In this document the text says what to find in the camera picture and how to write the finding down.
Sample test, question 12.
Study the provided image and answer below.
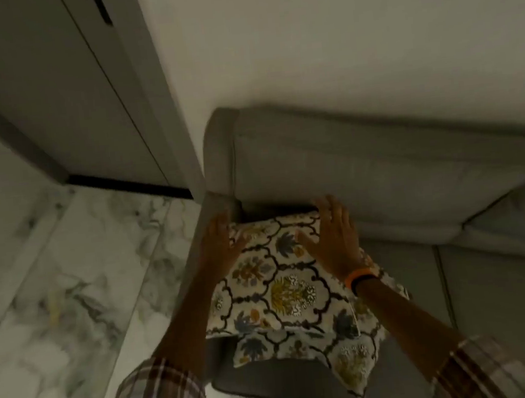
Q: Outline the person's left hand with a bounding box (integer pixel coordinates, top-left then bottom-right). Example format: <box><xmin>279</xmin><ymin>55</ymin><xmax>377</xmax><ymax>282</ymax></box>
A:
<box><xmin>197</xmin><ymin>209</ymin><xmax>253</xmax><ymax>282</ymax></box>

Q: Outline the person's right hand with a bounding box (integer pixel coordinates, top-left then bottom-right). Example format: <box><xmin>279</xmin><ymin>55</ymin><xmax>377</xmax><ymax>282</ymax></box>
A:
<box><xmin>291</xmin><ymin>190</ymin><xmax>369</xmax><ymax>287</ymax></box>

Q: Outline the floral patterned cushion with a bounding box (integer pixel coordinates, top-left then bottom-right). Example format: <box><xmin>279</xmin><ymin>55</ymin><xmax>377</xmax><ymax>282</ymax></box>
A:
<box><xmin>195</xmin><ymin>201</ymin><xmax>421</xmax><ymax>398</ymax></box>

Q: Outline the grey fabric sofa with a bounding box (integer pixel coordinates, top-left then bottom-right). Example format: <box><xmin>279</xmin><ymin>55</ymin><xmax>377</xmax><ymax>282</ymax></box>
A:
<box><xmin>152</xmin><ymin>77</ymin><xmax>525</xmax><ymax>398</ymax></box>

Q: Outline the person's left forearm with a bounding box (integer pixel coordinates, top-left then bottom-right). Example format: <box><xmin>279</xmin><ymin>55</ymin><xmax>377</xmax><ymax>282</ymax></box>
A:
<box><xmin>143</xmin><ymin>267</ymin><xmax>237</xmax><ymax>385</ymax></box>

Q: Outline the person's right forearm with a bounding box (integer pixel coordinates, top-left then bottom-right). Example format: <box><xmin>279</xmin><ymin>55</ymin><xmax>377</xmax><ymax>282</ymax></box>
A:
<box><xmin>353</xmin><ymin>269</ymin><xmax>471</xmax><ymax>389</ymax></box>

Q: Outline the orange and black wristband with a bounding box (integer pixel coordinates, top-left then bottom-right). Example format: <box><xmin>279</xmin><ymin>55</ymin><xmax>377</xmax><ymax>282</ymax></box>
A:
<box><xmin>342</xmin><ymin>265</ymin><xmax>385</xmax><ymax>298</ymax></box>

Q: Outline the grey door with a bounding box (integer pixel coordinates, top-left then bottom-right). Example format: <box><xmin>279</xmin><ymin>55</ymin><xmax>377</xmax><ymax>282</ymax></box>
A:
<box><xmin>0</xmin><ymin>0</ymin><xmax>172</xmax><ymax>204</ymax></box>

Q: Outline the grey door frame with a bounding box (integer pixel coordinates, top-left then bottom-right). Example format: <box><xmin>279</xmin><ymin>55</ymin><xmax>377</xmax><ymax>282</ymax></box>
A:
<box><xmin>60</xmin><ymin>0</ymin><xmax>208</xmax><ymax>213</ymax></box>

